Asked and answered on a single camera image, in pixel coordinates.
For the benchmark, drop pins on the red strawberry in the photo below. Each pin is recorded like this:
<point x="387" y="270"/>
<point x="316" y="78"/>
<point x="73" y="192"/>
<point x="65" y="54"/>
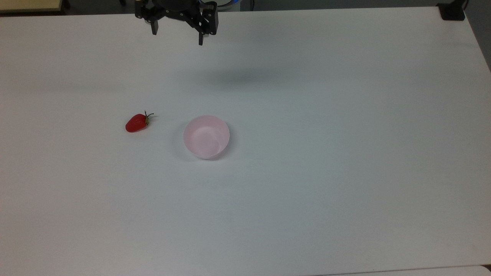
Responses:
<point x="137" y="122"/>

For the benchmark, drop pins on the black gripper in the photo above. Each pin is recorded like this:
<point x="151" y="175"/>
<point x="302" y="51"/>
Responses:
<point x="180" y="12"/>

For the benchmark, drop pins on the beige wooden table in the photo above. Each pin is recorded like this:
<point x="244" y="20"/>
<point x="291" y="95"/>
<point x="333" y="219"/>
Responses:
<point x="30" y="4"/>

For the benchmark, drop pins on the black table clamp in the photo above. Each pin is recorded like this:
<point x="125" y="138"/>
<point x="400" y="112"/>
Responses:
<point x="452" y="10"/>

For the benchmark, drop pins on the pink bowl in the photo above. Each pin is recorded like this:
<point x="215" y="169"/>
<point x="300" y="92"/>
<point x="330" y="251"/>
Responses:
<point x="206" y="137"/>

